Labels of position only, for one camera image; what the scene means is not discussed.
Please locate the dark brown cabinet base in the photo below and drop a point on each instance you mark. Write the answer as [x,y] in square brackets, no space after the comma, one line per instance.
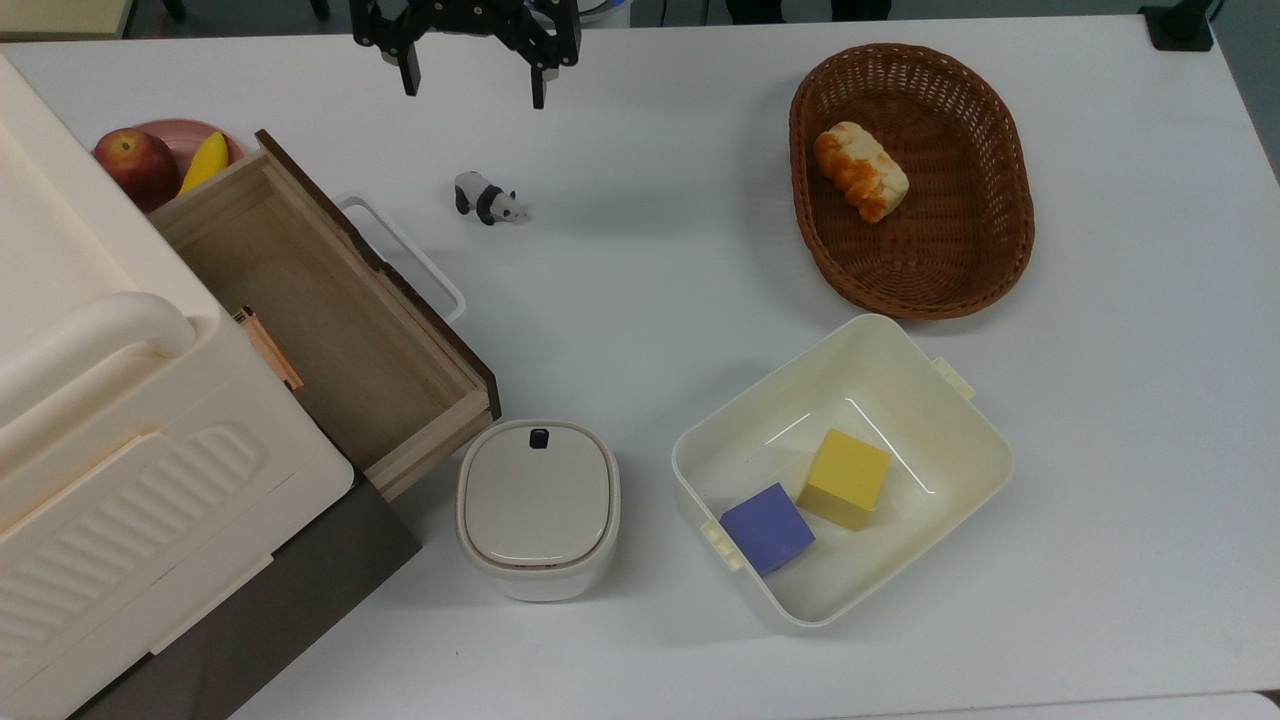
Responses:
[300,590]

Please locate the cream plastic cabinet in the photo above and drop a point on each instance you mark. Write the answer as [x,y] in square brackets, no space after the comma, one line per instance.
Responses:
[120,450]

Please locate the open wooden drawer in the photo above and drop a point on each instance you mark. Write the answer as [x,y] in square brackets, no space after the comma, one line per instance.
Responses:
[340,330]

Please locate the yellow banana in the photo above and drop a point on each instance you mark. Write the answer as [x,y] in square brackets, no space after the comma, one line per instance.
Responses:
[205,160]

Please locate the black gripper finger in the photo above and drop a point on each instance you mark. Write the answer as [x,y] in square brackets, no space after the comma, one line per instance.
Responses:
[539,88]
[410,75]

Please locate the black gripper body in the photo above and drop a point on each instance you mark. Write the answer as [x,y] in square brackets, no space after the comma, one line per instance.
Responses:
[470,18]

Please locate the purple foam cube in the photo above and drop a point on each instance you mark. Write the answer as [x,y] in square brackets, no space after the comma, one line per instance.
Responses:
[767,528]

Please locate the yellow foam cube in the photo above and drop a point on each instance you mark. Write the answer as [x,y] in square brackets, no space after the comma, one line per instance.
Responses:
[846,476]

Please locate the red apple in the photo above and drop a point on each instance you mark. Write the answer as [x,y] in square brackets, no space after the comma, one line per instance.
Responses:
[135,165]

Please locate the brown wicker basket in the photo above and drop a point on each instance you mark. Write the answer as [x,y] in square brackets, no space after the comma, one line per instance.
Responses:
[960,260]

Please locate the small beige lidded container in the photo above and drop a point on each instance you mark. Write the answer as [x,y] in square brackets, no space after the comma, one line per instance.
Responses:
[538,505]

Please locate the toy bread loaf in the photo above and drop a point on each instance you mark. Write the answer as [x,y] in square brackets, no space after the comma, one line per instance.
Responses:
[862,170]

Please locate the copper drawer slide rail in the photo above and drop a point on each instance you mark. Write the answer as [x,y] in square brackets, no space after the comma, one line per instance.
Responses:
[270,350]

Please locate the light wooden table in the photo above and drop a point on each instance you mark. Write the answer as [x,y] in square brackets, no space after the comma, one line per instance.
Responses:
[60,15]

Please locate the small panda toy figure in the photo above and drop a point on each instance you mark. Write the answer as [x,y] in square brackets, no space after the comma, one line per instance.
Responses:
[488,200]

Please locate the pink plate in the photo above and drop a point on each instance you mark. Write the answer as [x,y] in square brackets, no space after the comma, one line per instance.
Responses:
[180,140]

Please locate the black table clamp mount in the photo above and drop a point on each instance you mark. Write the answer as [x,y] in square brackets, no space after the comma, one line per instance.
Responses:
[1180,25]

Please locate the cream plastic open bin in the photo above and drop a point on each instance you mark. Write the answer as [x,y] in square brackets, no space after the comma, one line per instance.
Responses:
[900,380]

